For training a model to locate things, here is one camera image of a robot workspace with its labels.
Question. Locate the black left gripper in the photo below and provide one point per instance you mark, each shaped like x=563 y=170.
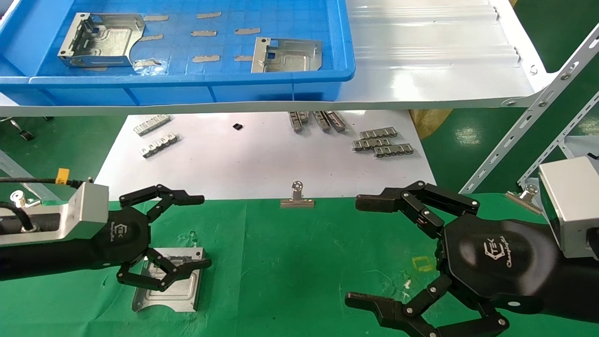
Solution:
x=124 y=238

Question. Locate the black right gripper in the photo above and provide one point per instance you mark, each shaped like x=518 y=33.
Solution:
x=496 y=262

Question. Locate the bent sheet metal part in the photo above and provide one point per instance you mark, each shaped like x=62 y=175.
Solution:
x=110 y=42
x=292 y=56
x=180 y=297

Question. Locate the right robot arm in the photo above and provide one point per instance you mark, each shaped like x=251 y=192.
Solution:
x=578 y=290

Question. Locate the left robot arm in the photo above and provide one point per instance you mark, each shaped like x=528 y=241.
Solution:
x=47 y=257

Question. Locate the green cloth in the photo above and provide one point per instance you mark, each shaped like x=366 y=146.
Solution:
x=290 y=267

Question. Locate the small notched metal strip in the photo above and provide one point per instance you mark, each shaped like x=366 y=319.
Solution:
x=378 y=133
x=369 y=144
x=336 y=120
x=160 y=145
x=321 y=120
x=152 y=125
x=393 y=150
x=295 y=121

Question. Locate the silver binder clip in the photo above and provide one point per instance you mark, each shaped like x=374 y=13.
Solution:
x=525 y=199
x=297 y=201
x=19 y=199

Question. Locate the white paper sheet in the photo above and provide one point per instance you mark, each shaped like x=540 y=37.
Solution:
x=257 y=164

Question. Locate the blue plastic bin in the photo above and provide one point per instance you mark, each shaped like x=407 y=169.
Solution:
x=281 y=89

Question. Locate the shiny crumpled tape strip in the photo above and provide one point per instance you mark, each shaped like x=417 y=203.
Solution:
x=147 y=63

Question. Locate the grey tape strip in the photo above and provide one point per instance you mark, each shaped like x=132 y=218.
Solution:
x=157 y=18
x=209 y=15
x=96 y=69
x=248 y=31
x=204 y=33
x=152 y=37
x=206 y=59
x=242 y=58

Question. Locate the white sheet metal shelf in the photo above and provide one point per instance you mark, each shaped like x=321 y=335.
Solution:
x=421 y=70

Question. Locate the black caster wheel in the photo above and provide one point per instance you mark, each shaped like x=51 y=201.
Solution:
x=23 y=133

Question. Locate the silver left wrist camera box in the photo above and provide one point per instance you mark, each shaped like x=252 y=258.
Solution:
x=86 y=210

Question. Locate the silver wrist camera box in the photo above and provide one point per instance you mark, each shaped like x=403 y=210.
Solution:
x=573 y=206
x=86 y=210

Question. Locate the white slotted angle post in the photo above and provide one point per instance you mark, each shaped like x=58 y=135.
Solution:
x=514 y=135
x=559 y=138

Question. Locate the grey metal frame bar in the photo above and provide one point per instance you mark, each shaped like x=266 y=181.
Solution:
x=14 y=164

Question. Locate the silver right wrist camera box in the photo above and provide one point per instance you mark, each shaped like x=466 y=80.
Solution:
x=573 y=206

